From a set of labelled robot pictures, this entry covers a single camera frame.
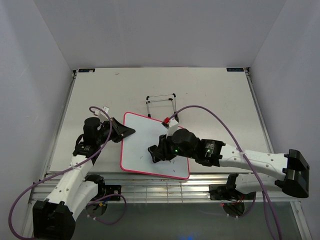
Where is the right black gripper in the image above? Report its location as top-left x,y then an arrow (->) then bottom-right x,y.
153,131 -> 195,162

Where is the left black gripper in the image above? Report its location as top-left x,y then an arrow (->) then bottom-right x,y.
96,117 -> 136,145

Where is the pink framed whiteboard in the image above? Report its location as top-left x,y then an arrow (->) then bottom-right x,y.
120,112 -> 190,180

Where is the black whiteboard eraser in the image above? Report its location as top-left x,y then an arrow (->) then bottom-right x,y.
147,145 -> 161,164

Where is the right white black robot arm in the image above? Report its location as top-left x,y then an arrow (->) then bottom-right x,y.
147,128 -> 310,199

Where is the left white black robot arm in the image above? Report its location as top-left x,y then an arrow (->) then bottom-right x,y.
32,117 -> 136,240

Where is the left blue table label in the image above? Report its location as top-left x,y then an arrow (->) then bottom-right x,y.
78,68 -> 96,73

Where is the blue table label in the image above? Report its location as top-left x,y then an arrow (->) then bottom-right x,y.
226,67 -> 244,72
78,68 -> 96,73

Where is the right blue table label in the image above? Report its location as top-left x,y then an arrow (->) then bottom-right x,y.
226,67 -> 244,72

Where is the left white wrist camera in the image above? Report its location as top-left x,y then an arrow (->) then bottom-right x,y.
94,106 -> 109,123

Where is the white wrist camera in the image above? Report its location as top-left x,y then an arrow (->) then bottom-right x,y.
94,106 -> 109,123
161,117 -> 182,137

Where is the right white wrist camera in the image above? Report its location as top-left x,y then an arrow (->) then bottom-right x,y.
161,117 -> 182,137

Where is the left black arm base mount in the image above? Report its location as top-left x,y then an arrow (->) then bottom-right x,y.
102,185 -> 122,202

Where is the black wire easel stand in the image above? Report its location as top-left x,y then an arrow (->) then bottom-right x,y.
145,93 -> 177,118

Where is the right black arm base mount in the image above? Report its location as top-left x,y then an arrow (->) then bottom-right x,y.
208,184 -> 256,202

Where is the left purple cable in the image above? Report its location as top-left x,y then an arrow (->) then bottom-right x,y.
8,106 -> 127,240

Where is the purple cable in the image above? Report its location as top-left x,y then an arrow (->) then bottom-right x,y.
169,105 -> 283,240
8,106 -> 127,240

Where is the aluminium table frame rail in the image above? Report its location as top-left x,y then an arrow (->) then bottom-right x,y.
28,171 -> 301,204

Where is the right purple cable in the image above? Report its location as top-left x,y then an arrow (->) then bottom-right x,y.
169,105 -> 283,240

